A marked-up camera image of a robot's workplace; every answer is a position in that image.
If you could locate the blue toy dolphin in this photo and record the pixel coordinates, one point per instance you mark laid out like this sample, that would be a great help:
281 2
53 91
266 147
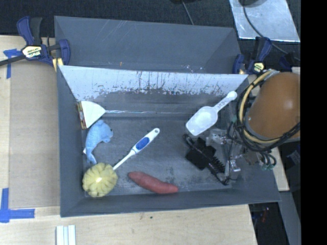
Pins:
98 135

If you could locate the white toy sandwich wedge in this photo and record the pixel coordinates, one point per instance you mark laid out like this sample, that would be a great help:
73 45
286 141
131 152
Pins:
90 112

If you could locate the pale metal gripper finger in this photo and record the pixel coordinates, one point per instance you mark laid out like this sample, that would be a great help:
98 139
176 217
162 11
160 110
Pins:
233 166
220 137

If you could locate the brown cardboard board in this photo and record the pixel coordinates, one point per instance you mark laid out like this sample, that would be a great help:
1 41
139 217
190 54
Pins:
33 136

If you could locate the grey metal bin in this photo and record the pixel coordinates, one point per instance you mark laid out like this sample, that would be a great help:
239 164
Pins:
153 47

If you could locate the red-brown toy sweet potato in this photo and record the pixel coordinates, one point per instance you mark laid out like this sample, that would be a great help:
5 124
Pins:
153 183

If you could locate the white plastic scoop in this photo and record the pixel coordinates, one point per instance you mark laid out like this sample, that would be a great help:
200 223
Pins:
204 119

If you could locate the black brush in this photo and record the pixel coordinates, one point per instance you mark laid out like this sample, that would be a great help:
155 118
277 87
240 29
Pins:
201 154

